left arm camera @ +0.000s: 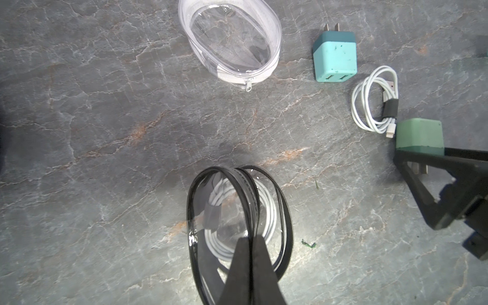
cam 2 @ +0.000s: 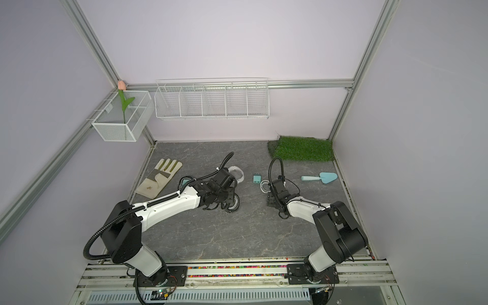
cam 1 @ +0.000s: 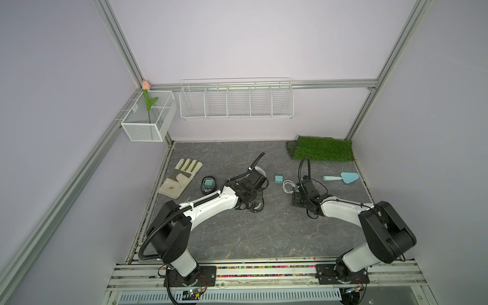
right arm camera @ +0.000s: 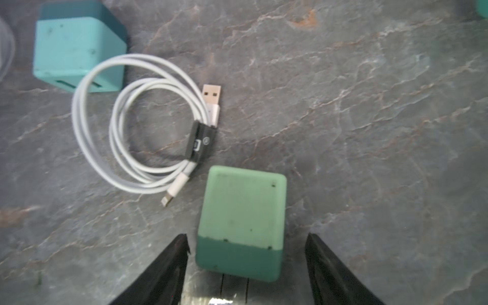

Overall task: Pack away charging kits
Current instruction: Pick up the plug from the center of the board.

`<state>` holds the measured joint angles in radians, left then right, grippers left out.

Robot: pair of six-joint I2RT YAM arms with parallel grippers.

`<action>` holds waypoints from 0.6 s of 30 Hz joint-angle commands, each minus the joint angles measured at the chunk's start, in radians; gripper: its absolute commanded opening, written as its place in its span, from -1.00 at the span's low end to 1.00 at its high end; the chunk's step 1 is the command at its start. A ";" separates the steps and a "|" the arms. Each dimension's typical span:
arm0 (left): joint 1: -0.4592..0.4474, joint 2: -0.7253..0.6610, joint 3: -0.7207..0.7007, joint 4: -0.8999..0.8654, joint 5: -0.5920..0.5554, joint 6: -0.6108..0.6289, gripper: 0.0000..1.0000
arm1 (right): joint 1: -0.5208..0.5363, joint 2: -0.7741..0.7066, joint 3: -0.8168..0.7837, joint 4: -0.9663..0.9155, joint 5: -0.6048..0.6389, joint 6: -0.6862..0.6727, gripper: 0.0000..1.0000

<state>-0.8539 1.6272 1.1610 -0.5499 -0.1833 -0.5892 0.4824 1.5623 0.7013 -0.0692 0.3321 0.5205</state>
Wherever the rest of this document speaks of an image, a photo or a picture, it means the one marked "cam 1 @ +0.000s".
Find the teal charger block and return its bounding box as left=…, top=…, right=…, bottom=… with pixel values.
left=274, top=174, right=284, bottom=184
left=203, top=179, right=215, bottom=191

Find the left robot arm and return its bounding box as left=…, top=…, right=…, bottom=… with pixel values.
left=137, top=152, right=269, bottom=278

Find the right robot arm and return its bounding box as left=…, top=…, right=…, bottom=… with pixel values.
left=292, top=158, right=417, bottom=283

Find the teal garden trowel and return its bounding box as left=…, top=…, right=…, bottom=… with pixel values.
left=322, top=172, right=360, bottom=184

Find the green artificial grass mat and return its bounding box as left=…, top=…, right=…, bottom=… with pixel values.
left=285, top=136, right=355, bottom=162

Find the beige gardening glove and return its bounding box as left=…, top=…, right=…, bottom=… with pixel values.
left=158, top=159, right=203, bottom=199

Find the artificial pink tulip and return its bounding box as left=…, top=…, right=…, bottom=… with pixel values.
left=142, top=80, right=159, bottom=123

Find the white wire wall shelf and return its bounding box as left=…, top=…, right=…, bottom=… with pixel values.
left=180, top=78, right=295, bottom=119

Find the white mesh wall basket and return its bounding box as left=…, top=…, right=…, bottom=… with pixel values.
left=121, top=90, right=177, bottom=142

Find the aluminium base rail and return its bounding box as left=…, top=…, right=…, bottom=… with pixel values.
left=107, top=257, right=427, bottom=291

